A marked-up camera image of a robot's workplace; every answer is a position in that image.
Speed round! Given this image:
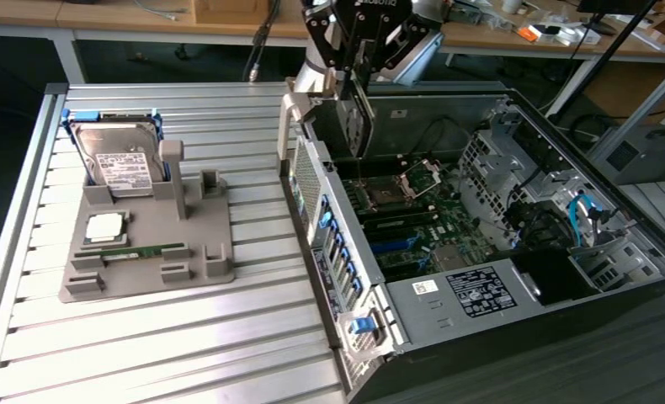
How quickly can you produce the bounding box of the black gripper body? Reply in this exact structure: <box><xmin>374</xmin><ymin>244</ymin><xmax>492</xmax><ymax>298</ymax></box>
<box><xmin>331</xmin><ymin>0</ymin><xmax>418</xmax><ymax>22</ymax></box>

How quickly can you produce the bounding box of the graphics card with metal bracket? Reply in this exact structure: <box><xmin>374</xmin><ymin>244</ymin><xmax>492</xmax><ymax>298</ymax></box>
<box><xmin>323</xmin><ymin>62</ymin><xmax>378</xmax><ymax>160</ymax></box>

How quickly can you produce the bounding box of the orange small box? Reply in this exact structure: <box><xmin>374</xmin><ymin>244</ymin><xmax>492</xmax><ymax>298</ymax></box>
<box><xmin>520</xmin><ymin>24</ymin><xmax>549</xmax><ymax>43</ymax></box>

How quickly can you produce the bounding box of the white small box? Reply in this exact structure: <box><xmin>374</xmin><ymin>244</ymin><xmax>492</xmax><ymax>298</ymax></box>
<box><xmin>545</xmin><ymin>23</ymin><xmax>602</xmax><ymax>46</ymax></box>

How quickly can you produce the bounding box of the metal socket cover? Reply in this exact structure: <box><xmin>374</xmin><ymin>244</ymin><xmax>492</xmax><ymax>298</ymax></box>
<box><xmin>398</xmin><ymin>157</ymin><xmax>445</xmax><ymax>199</ymax></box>

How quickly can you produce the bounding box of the perforated metal drive cage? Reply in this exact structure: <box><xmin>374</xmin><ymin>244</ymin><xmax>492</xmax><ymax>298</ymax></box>
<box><xmin>457</xmin><ymin>125</ymin><xmax>542</xmax><ymax>203</ymax></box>

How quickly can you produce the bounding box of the black monitor stand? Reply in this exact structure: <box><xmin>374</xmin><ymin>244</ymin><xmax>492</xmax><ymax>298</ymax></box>
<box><xmin>577</xmin><ymin>0</ymin><xmax>620</xmax><ymax>35</ymax></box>

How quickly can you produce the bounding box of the black stand pole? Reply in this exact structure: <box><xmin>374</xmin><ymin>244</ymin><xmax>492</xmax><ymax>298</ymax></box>
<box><xmin>544</xmin><ymin>0</ymin><xmax>663</xmax><ymax>119</ymax></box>

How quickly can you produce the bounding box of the CPU socket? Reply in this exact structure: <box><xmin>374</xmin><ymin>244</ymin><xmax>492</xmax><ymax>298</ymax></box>
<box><xmin>361</xmin><ymin>175</ymin><xmax>417</xmax><ymax>210</ymax></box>

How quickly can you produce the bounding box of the black RAM stick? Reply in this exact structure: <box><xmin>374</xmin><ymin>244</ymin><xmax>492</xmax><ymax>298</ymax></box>
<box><xmin>362</xmin><ymin>211</ymin><xmax>444</xmax><ymax>231</ymax></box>

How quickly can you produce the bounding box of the green Dell motherboard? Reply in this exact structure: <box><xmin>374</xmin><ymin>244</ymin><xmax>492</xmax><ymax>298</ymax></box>
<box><xmin>341</xmin><ymin>159</ymin><xmax>513</xmax><ymax>283</ymax></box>

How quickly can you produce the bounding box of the wooden desk with clutter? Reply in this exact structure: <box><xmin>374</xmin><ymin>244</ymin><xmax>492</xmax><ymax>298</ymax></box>
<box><xmin>438</xmin><ymin>0</ymin><xmax>665</xmax><ymax>117</ymax></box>

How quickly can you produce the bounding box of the blue disk caddy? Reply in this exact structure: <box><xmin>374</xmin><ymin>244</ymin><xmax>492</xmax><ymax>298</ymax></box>
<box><xmin>60</xmin><ymin>108</ymin><xmax>170</xmax><ymax>190</ymax></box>

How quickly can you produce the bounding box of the silver hard disk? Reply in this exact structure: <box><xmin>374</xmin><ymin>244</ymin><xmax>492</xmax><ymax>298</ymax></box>
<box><xmin>72</xmin><ymin>121</ymin><xmax>163</xmax><ymax>199</ymax></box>

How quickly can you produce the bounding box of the blue expansion slot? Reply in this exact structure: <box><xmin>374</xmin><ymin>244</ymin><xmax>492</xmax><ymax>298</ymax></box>
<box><xmin>371</xmin><ymin>237</ymin><xmax>424</xmax><ymax>255</ymax></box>

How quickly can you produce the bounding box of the grey computer tower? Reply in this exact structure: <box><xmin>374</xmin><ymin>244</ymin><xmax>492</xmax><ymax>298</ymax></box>
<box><xmin>588</xmin><ymin>122</ymin><xmax>665</xmax><ymax>186</ymax></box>

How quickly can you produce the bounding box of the grey chipset heatsink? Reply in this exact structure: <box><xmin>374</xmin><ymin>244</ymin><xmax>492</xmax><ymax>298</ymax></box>
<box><xmin>430</xmin><ymin>246</ymin><xmax>464</xmax><ymax>271</ymax></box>

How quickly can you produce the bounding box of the wooden desk with metal legs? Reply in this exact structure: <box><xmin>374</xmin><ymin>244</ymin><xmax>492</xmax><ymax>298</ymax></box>
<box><xmin>0</xmin><ymin>0</ymin><xmax>311</xmax><ymax>84</ymax></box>

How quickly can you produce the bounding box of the silver CPU chip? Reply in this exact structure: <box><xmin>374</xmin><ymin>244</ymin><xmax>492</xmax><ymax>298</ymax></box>
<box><xmin>83</xmin><ymin>213</ymin><xmax>127</xmax><ymax>244</ymax></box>

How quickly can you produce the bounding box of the green RAM stick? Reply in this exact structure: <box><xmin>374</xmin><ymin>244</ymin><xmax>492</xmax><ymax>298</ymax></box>
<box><xmin>88</xmin><ymin>243</ymin><xmax>187</xmax><ymax>259</ymax></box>

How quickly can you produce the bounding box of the black plastic drive cover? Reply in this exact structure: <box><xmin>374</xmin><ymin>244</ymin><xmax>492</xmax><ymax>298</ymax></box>
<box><xmin>509</xmin><ymin>247</ymin><xmax>602</xmax><ymax>307</ymax></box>

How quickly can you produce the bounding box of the grey power supply unit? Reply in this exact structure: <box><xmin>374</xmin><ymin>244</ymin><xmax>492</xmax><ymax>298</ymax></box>
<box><xmin>382</xmin><ymin>257</ymin><xmax>540</xmax><ymax>344</ymax></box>

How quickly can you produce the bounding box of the metal disk bay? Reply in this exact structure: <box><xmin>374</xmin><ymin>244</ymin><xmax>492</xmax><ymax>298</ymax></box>
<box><xmin>568</xmin><ymin>235</ymin><xmax>665</xmax><ymax>294</ymax></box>

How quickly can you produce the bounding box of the grey parts rack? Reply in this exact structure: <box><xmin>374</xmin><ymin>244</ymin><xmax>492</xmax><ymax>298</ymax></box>
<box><xmin>58</xmin><ymin>140</ymin><xmax>238</xmax><ymax>304</ymax></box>

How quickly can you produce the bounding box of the blue case latch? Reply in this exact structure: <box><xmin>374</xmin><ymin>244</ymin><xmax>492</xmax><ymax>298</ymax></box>
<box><xmin>347</xmin><ymin>317</ymin><xmax>375</xmax><ymax>337</ymax></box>

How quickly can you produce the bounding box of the black open PC case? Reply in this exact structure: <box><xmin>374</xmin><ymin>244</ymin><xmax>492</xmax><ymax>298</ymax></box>
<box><xmin>279</xmin><ymin>86</ymin><xmax>665</xmax><ymax>404</ymax></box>

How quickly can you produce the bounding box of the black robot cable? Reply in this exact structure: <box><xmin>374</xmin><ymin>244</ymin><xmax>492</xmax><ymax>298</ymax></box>
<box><xmin>245</xmin><ymin>0</ymin><xmax>282</xmax><ymax>83</ymax></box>

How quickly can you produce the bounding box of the black wire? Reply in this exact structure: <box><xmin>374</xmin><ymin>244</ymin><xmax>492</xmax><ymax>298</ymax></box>
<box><xmin>425</xmin><ymin>117</ymin><xmax>480</xmax><ymax>159</ymax></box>

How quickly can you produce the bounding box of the blue disk wire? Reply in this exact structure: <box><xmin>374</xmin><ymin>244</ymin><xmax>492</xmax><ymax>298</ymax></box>
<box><xmin>566</xmin><ymin>191</ymin><xmax>598</xmax><ymax>250</ymax></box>

